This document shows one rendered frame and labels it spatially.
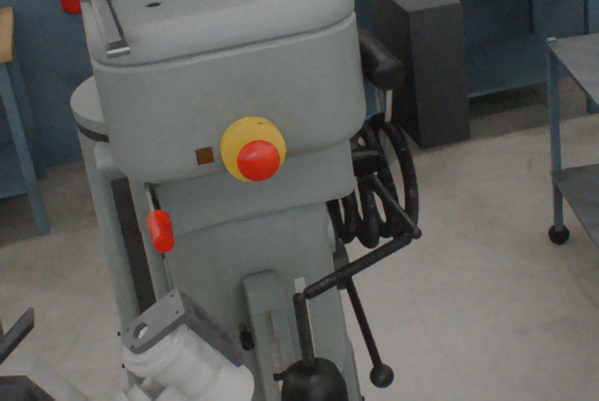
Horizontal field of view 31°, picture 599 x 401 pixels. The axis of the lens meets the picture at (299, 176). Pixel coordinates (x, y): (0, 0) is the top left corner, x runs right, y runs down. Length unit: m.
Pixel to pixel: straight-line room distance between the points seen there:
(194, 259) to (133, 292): 0.54
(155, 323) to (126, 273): 0.82
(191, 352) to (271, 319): 0.30
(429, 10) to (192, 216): 0.51
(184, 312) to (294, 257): 0.35
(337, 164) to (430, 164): 3.93
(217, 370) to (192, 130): 0.22
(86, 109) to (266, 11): 0.84
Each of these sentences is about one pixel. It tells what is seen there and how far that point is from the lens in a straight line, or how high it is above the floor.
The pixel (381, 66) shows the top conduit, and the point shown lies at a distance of 1.07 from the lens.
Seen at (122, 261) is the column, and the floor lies 1.36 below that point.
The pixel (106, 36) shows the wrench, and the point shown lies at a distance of 0.96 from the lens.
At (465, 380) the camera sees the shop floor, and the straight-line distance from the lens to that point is 3.64.
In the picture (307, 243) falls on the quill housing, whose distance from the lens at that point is 1.25.
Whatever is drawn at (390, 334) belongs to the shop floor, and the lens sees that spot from 3.89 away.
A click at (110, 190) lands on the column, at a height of 1.48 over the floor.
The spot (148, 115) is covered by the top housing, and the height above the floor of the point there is 1.81.
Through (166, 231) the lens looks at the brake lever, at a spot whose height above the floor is 1.71.
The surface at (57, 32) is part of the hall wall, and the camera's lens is 5.56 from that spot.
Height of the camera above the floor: 2.16
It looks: 25 degrees down
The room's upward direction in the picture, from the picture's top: 8 degrees counter-clockwise
